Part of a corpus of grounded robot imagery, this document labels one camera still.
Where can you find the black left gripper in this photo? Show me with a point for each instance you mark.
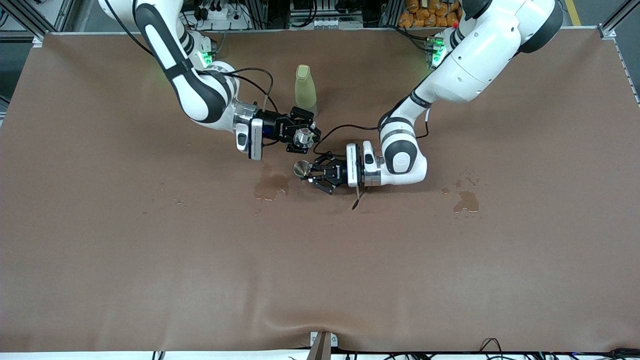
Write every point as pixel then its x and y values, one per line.
pixel 336 173

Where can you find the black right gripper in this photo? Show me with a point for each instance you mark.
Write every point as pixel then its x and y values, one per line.
pixel 273 129

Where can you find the clear glass beaker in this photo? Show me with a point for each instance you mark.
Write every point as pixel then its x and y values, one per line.
pixel 302 137

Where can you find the metal double jigger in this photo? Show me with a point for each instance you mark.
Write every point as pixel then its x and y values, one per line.
pixel 301 169

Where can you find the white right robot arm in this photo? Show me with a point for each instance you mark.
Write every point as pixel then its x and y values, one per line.
pixel 195 95

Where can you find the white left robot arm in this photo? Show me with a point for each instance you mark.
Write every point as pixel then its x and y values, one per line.
pixel 475 55

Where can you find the green sleeved glass bottle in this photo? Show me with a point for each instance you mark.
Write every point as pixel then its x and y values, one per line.
pixel 305 87

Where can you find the spilled liquid puddle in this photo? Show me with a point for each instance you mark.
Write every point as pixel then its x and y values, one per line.
pixel 270 187
pixel 467 202

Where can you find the brown table mat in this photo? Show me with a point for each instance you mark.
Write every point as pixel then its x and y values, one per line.
pixel 320 270

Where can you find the white power strip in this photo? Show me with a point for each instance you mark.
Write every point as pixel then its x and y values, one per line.
pixel 225 17

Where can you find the orange snack bags pile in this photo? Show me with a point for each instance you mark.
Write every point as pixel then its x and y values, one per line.
pixel 430 15

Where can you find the metal table edge bracket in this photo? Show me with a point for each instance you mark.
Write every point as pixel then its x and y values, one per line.
pixel 322 345

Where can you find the aluminium frame post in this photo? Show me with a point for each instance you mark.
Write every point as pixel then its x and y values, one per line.
pixel 612 25
pixel 27 17

